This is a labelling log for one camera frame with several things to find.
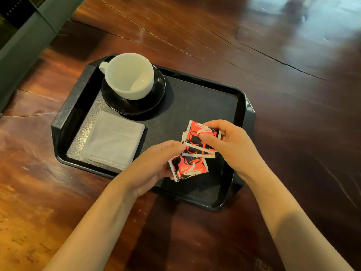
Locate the person's right forearm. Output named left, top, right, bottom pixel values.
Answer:
left=245, top=164, right=355, bottom=271

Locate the white folded paper napkin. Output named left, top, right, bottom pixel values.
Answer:
left=81, top=111, right=146, bottom=171

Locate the dark green cabinet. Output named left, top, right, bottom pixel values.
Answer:
left=0, top=0, right=86, bottom=113

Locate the person's left hand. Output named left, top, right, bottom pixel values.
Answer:
left=118, top=140, right=187, bottom=199

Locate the black plastic serving tray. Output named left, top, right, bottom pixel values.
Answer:
left=51, top=54, right=256, bottom=212

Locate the white ceramic coffee cup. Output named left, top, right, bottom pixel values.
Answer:
left=99, top=53, right=155, bottom=100

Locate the red and black coffee sachet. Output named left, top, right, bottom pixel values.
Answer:
left=168, top=155, right=209, bottom=183
left=183, top=120, right=222, bottom=153
left=181, top=144, right=217, bottom=159

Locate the person's right hand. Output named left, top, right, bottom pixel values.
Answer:
left=199, top=119, right=268, bottom=184

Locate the person's left forearm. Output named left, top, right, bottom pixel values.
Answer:
left=42, top=173, right=139, bottom=271

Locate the black saucer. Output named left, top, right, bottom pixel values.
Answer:
left=101, top=64, right=166, bottom=116

